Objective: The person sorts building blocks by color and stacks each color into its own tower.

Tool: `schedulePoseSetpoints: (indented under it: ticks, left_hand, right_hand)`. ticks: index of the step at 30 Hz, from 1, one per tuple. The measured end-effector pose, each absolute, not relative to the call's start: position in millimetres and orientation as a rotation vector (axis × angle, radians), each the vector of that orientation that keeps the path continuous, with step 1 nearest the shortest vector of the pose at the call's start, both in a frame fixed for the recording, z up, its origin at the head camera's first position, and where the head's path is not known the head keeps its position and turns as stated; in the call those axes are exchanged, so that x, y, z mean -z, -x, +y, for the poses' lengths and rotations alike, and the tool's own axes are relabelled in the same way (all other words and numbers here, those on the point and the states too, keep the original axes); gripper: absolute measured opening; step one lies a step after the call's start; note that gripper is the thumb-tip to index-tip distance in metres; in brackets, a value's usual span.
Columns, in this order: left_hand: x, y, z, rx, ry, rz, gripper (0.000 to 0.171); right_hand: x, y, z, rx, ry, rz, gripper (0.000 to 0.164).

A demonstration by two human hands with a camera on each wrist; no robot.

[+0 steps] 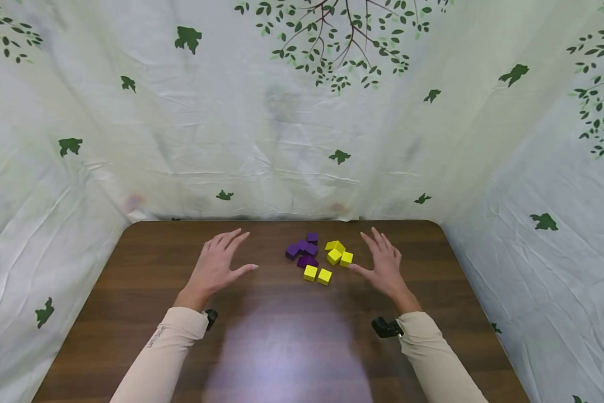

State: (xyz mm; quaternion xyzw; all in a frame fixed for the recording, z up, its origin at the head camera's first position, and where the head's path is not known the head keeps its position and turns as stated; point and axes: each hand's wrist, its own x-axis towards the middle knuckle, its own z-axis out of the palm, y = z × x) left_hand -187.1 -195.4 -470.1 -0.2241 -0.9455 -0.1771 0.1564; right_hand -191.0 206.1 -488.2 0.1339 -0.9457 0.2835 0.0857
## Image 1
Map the person's left hand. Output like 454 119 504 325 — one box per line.
181 228 260 306

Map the person's right hand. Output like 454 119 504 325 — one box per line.
349 227 413 306

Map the person's right forearm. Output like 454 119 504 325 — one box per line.
393 296 489 403

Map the person's left forearm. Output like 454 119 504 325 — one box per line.
110 291 213 403

